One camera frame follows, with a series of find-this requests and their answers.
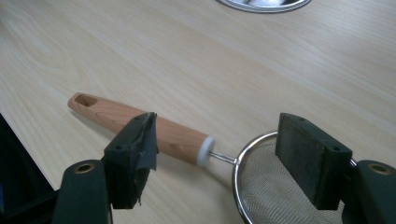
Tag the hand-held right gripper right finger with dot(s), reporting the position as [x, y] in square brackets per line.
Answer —
[314, 165]

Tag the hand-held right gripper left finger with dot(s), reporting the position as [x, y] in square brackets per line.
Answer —
[130, 161]

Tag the round metal bowl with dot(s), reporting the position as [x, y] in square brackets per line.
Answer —
[264, 5]

